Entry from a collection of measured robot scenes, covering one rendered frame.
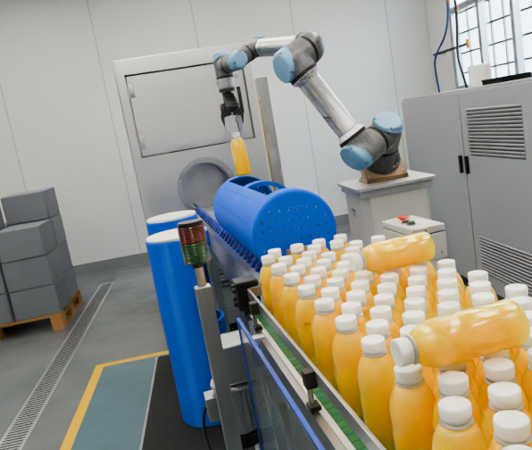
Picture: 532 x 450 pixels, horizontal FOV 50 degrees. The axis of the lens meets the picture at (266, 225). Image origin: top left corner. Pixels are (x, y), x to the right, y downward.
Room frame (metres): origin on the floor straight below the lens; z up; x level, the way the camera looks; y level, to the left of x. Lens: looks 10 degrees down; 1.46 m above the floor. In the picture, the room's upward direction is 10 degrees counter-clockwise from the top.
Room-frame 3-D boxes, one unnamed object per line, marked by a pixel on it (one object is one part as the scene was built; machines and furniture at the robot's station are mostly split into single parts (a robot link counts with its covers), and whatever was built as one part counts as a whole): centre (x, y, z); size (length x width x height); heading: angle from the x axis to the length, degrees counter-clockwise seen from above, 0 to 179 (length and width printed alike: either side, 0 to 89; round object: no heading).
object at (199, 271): (1.34, 0.18, 1.18); 0.06 x 0.06 x 0.16
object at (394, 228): (1.65, -0.42, 1.05); 0.20 x 0.10 x 0.10; 12
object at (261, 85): (3.32, -0.11, 0.85); 0.06 x 0.06 x 1.70; 12
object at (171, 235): (2.56, 0.41, 1.03); 0.28 x 0.28 x 0.01
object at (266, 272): (1.58, 0.01, 0.98); 0.07 x 0.07 x 0.17
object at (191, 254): (1.34, 0.18, 1.18); 0.06 x 0.06 x 0.05
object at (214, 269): (3.76, 0.39, 0.31); 0.06 x 0.06 x 0.63; 12
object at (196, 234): (1.34, 0.18, 1.23); 0.06 x 0.06 x 0.04
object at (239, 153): (2.57, 0.06, 1.33); 0.07 x 0.07 x 0.17
